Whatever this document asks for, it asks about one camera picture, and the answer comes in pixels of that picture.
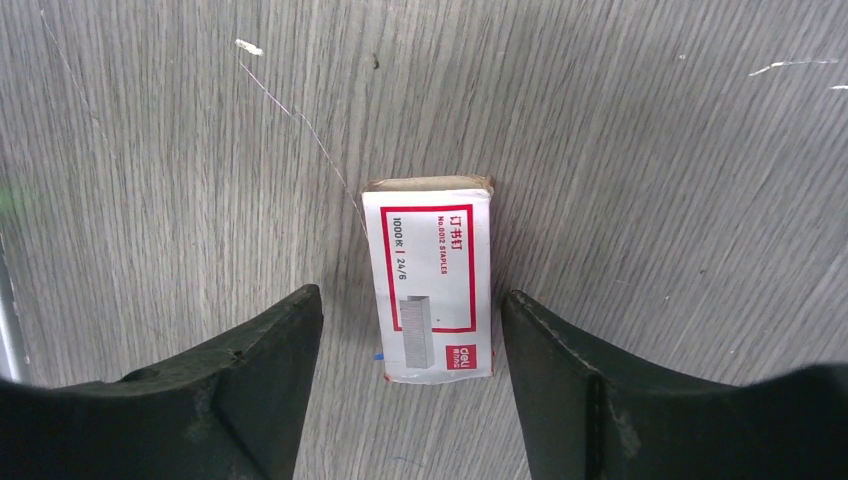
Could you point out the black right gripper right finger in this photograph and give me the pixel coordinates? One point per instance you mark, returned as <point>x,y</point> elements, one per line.
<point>591,410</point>

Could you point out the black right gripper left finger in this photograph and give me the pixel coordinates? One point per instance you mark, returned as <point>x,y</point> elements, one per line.
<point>232,407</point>

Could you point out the red white staple box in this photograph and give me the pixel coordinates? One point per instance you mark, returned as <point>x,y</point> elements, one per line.
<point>429,245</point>

